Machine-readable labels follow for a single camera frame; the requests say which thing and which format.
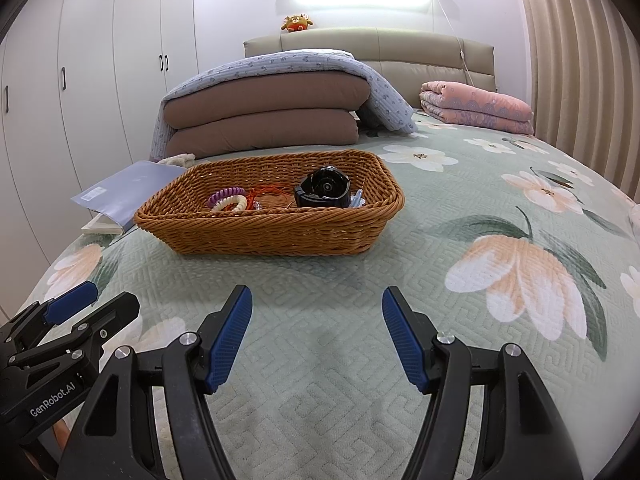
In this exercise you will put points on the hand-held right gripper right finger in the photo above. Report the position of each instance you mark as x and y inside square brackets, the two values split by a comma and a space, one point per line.
[405, 340]

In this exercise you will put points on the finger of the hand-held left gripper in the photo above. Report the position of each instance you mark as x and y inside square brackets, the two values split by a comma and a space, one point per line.
[70, 305]
[115, 315]

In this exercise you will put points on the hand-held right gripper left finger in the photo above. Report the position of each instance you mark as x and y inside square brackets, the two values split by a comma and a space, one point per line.
[227, 340]

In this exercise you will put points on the brown wicker basket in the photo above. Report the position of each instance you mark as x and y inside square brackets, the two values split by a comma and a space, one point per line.
[250, 235]

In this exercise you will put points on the light blue hair clip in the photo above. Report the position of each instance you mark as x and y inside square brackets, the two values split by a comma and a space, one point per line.
[358, 199]

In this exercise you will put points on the black wrist watch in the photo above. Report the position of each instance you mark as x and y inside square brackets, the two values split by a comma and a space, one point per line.
[325, 187]

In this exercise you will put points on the white book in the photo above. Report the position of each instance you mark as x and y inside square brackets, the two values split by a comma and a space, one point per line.
[100, 225]

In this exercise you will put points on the green floral bedspread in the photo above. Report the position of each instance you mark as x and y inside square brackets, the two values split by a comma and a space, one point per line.
[325, 280]

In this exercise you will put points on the pale blue book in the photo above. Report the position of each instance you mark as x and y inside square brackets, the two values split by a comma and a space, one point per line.
[130, 185]

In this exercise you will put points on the cream cloth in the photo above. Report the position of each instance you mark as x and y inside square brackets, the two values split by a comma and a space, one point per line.
[176, 160]

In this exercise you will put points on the white wardrobe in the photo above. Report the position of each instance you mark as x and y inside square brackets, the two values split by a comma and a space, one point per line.
[90, 85]

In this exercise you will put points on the pink folded quilt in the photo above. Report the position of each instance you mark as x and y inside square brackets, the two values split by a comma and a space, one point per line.
[475, 105]

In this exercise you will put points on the brown folded quilt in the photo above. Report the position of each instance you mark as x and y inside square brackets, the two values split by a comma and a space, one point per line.
[265, 95]

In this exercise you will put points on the white cloth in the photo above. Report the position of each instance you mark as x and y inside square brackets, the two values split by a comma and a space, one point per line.
[635, 217]

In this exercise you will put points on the stacked brown pillows with blanket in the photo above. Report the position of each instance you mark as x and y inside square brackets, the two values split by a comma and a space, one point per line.
[300, 61]

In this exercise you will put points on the beige padded headboard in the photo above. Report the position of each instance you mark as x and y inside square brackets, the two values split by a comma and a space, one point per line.
[400, 47]

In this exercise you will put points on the orange plush toy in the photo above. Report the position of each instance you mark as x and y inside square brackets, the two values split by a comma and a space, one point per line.
[296, 23]

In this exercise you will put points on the beige curtain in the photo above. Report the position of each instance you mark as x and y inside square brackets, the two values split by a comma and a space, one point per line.
[585, 70]

